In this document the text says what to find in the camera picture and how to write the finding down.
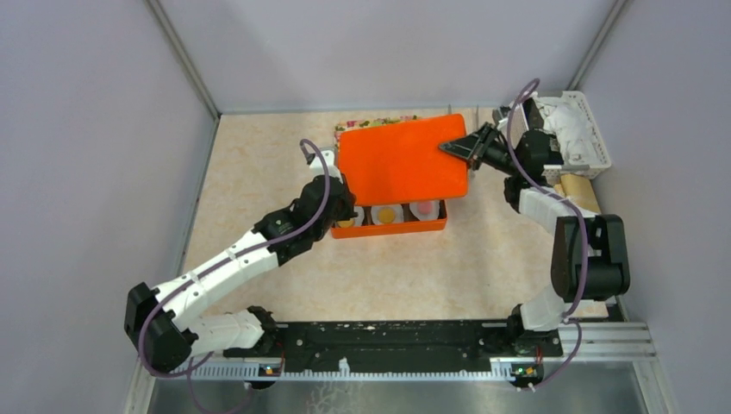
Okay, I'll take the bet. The floral cookie tray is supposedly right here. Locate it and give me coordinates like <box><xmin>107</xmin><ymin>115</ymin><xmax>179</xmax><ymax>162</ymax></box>
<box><xmin>334</xmin><ymin>115</ymin><xmax>421</xmax><ymax>137</ymax></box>

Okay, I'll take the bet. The white paper cup top-right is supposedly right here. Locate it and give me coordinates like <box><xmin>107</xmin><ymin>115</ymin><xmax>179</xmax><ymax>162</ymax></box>
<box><xmin>336</xmin><ymin>206</ymin><xmax>366</xmax><ymax>229</ymax></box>

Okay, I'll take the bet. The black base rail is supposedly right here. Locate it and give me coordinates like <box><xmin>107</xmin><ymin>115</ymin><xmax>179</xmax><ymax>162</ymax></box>
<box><xmin>222</xmin><ymin>318</ymin><xmax>563</xmax><ymax>373</ymax></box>

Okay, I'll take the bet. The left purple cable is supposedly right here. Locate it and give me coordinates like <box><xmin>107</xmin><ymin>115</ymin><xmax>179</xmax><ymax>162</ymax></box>
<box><xmin>136</xmin><ymin>138</ymin><xmax>333</xmax><ymax>414</ymax></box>

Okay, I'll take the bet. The white paper cup bottom-left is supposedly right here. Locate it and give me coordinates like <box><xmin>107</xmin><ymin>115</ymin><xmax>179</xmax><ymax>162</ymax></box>
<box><xmin>409</xmin><ymin>200</ymin><xmax>440</xmax><ymax>221</ymax></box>

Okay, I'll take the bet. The pink cookie packed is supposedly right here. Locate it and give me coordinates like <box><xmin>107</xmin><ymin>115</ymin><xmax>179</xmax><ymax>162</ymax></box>
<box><xmin>415</xmin><ymin>201</ymin><xmax>435</xmax><ymax>216</ymax></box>

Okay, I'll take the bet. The black item in basket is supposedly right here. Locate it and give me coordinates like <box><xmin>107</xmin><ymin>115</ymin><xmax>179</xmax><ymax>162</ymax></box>
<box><xmin>522</xmin><ymin>97</ymin><xmax>545</xmax><ymax>130</ymax></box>

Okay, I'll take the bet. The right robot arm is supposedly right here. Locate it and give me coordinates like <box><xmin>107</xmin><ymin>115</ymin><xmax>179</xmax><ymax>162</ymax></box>
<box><xmin>439</xmin><ymin>123</ymin><xmax>630</xmax><ymax>355</ymax></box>

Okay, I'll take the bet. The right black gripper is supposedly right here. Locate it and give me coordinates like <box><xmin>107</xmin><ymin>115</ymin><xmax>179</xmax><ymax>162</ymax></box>
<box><xmin>438</xmin><ymin>122</ymin><xmax>521</xmax><ymax>177</ymax></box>

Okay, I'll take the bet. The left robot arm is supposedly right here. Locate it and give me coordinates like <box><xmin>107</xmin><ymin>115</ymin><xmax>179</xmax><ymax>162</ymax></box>
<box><xmin>124</xmin><ymin>174</ymin><xmax>355</xmax><ymax>378</ymax></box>

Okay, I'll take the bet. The orange box lid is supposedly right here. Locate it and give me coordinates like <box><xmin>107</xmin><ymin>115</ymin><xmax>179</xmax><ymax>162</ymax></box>
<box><xmin>337</xmin><ymin>114</ymin><xmax>469</xmax><ymax>205</ymax></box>

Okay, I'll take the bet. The white plastic basket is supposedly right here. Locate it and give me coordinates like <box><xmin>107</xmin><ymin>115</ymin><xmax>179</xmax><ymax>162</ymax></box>
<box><xmin>502</xmin><ymin>91</ymin><xmax>613</xmax><ymax>179</ymax></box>

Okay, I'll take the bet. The orange cookie box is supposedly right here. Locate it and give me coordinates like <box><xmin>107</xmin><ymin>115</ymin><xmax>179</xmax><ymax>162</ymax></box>
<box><xmin>331</xmin><ymin>200</ymin><xmax>447</xmax><ymax>239</ymax></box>

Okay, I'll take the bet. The white paper cup bottom-right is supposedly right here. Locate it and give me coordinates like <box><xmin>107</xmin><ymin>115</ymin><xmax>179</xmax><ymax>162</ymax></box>
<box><xmin>371</xmin><ymin>204</ymin><xmax>404</xmax><ymax>225</ymax></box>

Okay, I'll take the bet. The white cloth in basket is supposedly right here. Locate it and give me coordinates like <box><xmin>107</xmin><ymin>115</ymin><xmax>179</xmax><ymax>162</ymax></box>
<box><xmin>535</xmin><ymin>97</ymin><xmax>600</xmax><ymax>165</ymax></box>

